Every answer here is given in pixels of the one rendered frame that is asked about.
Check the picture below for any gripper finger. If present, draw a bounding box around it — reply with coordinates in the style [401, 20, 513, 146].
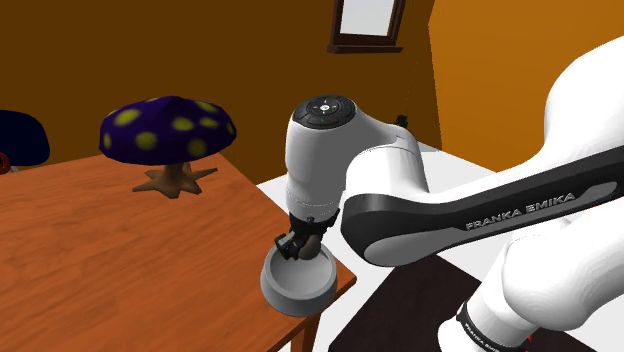
[273, 230, 301, 262]

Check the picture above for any grey bowl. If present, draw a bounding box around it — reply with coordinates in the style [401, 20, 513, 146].
[259, 242, 339, 318]

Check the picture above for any purple yellow-spotted mushroom figure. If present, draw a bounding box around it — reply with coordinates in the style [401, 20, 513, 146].
[98, 95, 238, 200]

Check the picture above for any wooden table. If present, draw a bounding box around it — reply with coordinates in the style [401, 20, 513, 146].
[0, 151, 358, 352]

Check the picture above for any dark-framed window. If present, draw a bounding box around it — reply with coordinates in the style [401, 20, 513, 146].
[326, 0, 408, 55]

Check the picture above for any dark blue chair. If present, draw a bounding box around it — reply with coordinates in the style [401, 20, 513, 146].
[0, 109, 51, 168]

